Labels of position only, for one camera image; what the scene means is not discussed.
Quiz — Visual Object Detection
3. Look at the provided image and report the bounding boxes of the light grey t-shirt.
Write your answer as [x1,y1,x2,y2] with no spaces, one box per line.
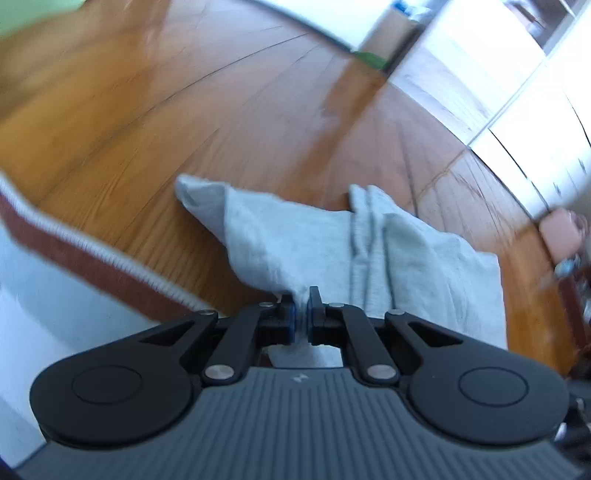
[175,175,507,348]

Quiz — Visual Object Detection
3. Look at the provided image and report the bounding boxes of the pink box on floor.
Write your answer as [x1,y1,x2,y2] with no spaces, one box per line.
[538,207,589,264]

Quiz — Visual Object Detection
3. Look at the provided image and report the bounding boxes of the white drawer cabinet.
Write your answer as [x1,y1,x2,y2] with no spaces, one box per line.
[391,1,590,219]

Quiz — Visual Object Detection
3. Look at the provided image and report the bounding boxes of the light green garment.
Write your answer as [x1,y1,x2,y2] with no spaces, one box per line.
[0,0,85,36]

